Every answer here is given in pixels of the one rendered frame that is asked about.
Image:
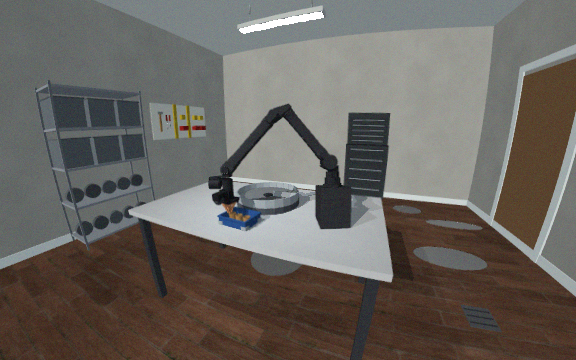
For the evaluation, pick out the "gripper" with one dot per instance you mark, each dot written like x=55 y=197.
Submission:
x=228 y=204

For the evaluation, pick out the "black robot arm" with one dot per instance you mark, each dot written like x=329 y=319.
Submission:
x=328 y=162

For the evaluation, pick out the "blue crate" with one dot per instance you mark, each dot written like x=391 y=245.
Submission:
x=241 y=225

